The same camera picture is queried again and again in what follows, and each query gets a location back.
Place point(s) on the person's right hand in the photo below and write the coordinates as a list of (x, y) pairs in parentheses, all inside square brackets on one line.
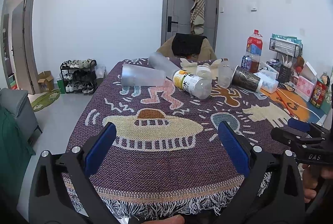
[(310, 183)]

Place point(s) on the orange cartoon mat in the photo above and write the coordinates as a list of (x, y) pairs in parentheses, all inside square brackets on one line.
[(296, 106)]

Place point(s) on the frosted plastic cup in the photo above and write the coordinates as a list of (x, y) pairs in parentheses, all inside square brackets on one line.
[(133, 75), (159, 62)]

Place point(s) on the small clear plastic jar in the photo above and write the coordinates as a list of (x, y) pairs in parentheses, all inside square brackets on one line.
[(204, 71)]

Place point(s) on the plaid scarf on door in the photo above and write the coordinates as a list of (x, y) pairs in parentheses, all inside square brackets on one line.
[(197, 17)]

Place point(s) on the grey door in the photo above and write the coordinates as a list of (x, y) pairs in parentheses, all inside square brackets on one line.
[(176, 19)]

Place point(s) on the blue soda can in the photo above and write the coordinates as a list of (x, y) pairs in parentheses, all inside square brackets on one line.
[(246, 62)]

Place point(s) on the yellow label plastic bottle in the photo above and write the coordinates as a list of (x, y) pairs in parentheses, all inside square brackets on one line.
[(192, 84)]

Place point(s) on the red gift box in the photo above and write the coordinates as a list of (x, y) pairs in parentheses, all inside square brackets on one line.
[(318, 93)]

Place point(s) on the wall light switch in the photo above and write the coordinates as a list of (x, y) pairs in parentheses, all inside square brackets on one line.
[(253, 6)]

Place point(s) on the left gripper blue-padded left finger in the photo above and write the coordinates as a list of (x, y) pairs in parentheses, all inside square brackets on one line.
[(82, 162)]

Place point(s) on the dark patterned paper cup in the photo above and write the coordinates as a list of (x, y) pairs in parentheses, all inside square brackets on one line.
[(246, 80)]

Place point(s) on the black wire basket shelf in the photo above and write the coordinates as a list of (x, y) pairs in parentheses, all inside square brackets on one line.
[(285, 47)]

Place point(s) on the frosted plastic cup front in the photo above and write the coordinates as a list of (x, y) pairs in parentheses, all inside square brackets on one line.
[(133, 75)]

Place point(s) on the grey sofa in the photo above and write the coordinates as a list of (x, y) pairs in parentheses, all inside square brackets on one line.
[(17, 103)]

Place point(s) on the tissue pack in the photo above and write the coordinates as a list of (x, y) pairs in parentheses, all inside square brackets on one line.
[(267, 83)]

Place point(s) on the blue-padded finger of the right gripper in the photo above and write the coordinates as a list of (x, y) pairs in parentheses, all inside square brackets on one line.
[(298, 125)]

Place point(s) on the purple patterned woven tablecloth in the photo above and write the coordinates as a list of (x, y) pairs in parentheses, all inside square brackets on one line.
[(167, 157)]

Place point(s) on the clear plastic cup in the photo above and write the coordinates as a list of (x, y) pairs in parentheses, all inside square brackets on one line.
[(225, 73)]

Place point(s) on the black desk organizer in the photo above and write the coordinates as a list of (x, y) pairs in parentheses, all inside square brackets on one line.
[(284, 74)]

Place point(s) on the large red-label oil bottle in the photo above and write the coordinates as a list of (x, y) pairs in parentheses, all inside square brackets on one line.
[(254, 49)]

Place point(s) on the pink floral box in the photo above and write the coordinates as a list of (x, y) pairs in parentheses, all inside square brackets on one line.
[(306, 82)]

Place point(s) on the chair with brown coat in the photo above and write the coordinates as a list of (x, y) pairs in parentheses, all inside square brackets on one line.
[(188, 46)]

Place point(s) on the black shoe rack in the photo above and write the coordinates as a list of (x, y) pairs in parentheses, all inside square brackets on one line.
[(79, 76)]

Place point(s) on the cardboard box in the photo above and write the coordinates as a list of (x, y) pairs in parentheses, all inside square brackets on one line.
[(45, 81)]

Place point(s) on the green cloth on sofa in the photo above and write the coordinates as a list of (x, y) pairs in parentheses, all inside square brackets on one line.
[(15, 157)]

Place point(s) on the green floor rug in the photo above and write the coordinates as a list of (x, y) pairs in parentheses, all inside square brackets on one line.
[(45, 100)]

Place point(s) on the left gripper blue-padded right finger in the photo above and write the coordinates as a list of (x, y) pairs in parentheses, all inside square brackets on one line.
[(245, 205)]

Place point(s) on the frosted plastic cup rear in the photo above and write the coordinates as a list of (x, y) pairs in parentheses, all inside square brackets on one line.
[(159, 62)]

